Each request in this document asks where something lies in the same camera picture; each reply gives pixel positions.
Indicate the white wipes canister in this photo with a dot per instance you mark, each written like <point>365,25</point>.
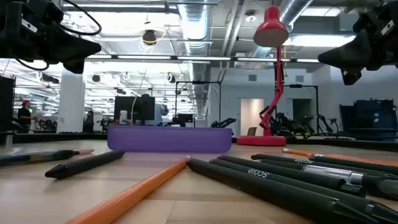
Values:
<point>123,117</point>

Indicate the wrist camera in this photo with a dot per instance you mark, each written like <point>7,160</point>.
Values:
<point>29,26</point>
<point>387,28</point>

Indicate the black background rig frame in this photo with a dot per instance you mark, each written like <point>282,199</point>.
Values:
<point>199,82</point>
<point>295,86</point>

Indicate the grey office chair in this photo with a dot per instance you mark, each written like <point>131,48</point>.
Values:
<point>252,131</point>

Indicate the white building column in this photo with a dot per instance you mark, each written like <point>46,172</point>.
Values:
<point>71,102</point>

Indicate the silver air duct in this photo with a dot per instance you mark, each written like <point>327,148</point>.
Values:
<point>195,21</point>
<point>295,11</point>

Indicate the black ceiling camera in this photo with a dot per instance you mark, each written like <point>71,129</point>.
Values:
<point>149,36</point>

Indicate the overhead light bar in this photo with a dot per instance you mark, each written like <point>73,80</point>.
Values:
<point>202,58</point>

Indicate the red desk lamp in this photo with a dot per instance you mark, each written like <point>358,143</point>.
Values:
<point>270,28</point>

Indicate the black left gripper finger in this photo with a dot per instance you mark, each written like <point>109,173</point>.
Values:
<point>77,48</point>
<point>74,66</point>

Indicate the orange pencil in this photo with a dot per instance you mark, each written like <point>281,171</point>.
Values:
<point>140,189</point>
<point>298,152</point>

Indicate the black background cabinet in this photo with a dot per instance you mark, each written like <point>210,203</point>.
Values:
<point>7,102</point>

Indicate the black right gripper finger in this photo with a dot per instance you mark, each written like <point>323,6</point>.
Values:
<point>351,54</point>
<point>353,76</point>

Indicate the purple plastic supply box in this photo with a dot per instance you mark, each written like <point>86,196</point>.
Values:
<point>169,139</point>

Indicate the small metal post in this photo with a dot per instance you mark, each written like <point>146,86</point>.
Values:
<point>8,140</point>

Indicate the blue storage bins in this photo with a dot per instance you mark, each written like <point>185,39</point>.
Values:
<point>370,118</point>

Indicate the small black monitor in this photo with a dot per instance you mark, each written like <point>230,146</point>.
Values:
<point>185,118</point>

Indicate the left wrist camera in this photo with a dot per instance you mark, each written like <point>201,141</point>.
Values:
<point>29,26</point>

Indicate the black background robot arm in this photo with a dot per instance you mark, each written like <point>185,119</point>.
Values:
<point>224,123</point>

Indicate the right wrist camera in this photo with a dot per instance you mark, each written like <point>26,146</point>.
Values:
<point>387,28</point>

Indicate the black computer monitor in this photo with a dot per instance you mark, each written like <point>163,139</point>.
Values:
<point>124,105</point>

